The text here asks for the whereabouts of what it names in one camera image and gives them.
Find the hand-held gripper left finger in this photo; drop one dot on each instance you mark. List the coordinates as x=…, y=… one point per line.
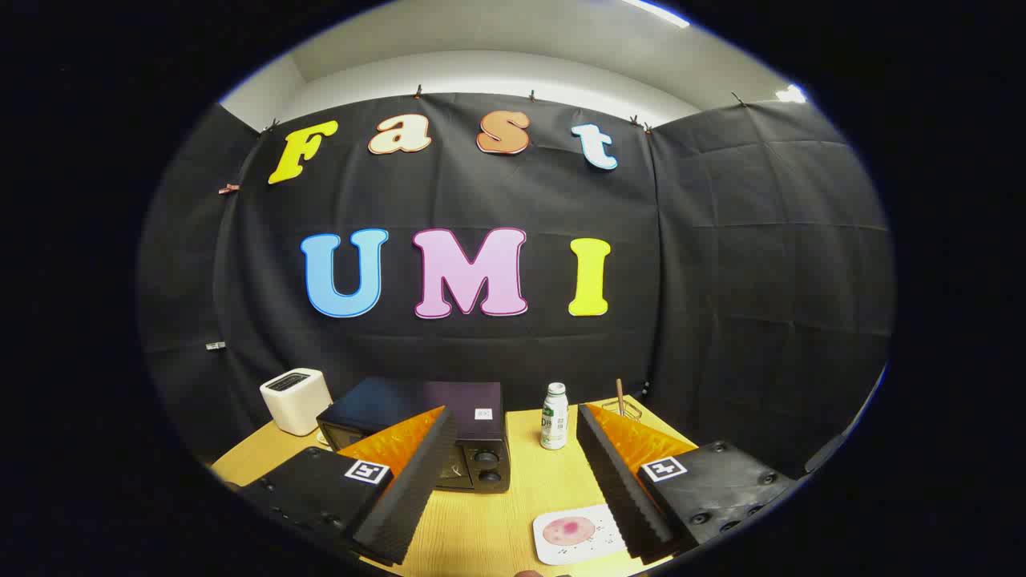
x=409, y=497

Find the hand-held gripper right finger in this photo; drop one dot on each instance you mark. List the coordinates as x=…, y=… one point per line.
x=621, y=497

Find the pink ham slice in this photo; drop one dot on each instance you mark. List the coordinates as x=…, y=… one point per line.
x=569, y=530

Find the white square plate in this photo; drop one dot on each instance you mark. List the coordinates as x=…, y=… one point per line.
x=561, y=554

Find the black toaster oven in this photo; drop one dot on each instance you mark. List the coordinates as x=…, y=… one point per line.
x=401, y=397

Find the white bread toaster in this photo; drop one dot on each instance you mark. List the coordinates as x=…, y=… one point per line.
x=296, y=405

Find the white bottle green label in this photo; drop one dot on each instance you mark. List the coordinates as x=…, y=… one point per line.
x=553, y=425

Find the cream woven coaster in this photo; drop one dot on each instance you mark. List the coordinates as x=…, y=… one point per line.
x=323, y=438

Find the wooden stick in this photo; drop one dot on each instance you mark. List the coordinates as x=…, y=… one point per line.
x=620, y=393

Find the black backdrop cloth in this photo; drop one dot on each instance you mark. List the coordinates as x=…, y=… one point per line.
x=449, y=192

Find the ceiling light strip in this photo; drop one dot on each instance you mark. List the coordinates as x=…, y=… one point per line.
x=790, y=94

